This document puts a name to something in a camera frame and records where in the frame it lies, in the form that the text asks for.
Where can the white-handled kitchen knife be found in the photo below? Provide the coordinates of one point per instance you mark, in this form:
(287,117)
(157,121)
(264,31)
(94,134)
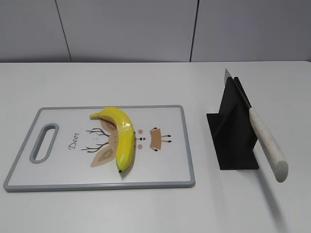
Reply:
(268,143)

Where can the yellow plastic banana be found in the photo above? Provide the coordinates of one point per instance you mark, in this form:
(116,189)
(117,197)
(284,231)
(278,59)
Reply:
(126,135)

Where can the black knife stand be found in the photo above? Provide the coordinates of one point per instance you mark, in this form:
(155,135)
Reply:
(232,133)

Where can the white grey-rimmed cutting board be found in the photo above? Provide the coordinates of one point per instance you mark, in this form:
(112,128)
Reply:
(64,150)

